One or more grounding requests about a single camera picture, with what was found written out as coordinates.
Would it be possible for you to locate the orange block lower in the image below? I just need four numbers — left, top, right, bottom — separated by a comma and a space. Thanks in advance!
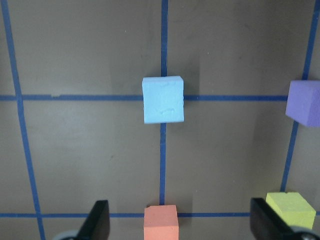
143, 205, 179, 240

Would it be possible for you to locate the yellow block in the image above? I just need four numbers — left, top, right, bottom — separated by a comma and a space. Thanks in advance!
265, 192, 316, 230

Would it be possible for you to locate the purple block right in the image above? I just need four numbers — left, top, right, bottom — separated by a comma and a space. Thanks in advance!
285, 80, 320, 128

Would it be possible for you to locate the light blue block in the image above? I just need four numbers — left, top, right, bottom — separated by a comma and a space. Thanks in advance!
142, 75, 185, 124

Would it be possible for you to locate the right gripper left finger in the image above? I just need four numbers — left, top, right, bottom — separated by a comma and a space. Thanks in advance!
75, 200, 110, 240

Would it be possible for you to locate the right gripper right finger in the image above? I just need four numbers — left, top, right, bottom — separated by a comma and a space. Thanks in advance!
249, 198, 300, 240

